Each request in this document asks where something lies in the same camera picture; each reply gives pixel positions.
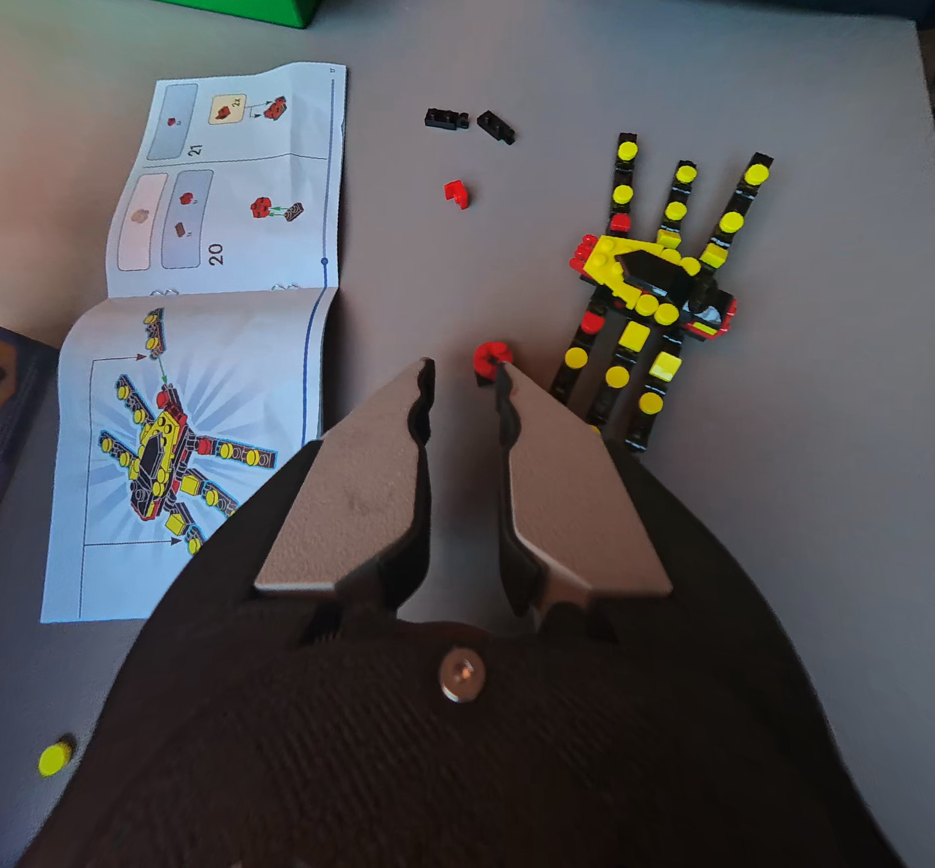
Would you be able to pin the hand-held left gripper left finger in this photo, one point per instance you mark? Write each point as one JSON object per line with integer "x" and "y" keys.
{"x": 343, "y": 503}

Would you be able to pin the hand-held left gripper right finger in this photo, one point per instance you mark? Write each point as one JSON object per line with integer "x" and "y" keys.
{"x": 577, "y": 510}

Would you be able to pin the red round lego piece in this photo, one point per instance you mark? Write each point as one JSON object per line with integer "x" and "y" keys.
{"x": 486, "y": 355}

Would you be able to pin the red angular lego piece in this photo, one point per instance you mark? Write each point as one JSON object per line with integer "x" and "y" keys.
{"x": 454, "y": 190}

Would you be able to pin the black yellow lego spider model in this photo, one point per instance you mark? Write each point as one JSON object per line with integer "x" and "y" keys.
{"x": 635, "y": 276}

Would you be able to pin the lego set box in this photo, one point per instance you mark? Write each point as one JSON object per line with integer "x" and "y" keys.
{"x": 18, "y": 400}

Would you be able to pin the lego instruction booklet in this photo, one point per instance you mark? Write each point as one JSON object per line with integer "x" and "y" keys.
{"x": 277, "y": 152}

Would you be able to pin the yellow round lego stud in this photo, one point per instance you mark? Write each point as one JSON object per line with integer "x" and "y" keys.
{"x": 55, "y": 758}

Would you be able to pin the black lego clip piece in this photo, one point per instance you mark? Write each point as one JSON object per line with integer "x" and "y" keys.
{"x": 442, "y": 118}
{"x": 495, "y": 126}

